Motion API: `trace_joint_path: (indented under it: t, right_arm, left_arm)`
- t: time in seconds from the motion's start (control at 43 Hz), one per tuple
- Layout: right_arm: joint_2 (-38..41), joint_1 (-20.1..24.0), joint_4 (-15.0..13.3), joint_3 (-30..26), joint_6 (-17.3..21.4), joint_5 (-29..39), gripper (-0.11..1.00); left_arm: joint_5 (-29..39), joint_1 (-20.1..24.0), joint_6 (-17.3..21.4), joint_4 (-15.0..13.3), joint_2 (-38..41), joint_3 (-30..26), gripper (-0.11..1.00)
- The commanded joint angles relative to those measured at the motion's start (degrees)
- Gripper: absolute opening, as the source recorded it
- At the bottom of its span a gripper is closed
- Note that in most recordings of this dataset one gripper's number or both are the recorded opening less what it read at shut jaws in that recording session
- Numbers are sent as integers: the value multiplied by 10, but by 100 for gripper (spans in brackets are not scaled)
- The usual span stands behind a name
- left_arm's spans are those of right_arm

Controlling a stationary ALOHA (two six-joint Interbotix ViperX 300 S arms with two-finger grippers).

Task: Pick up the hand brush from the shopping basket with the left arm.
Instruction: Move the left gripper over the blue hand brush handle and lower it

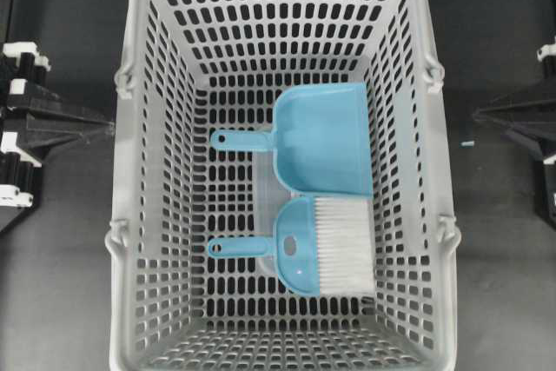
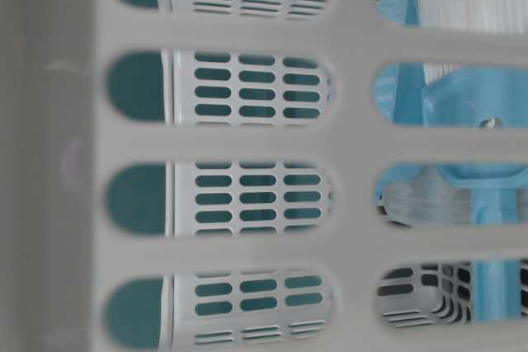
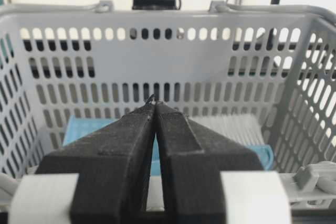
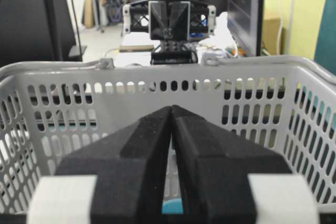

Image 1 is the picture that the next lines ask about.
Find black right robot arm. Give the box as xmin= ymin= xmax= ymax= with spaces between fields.
xmin=473 ymin=43 xmax=555 ymax=224

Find blue hand brush white bristles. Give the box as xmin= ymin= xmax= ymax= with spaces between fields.
xmin=207 ymin=196 xmax=376 ymax=297

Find grey plastic shopping basket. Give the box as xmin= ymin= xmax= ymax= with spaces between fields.
xmin=105 ymin=0 xmax=460 ymax=370

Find blue plastic dustpan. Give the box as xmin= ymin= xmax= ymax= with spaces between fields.
xmin=210 ymin=83 xmax=373 ymax=198

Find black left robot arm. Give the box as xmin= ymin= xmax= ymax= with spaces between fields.
xmin=1 ymin=42 xmax=115 ymax=233

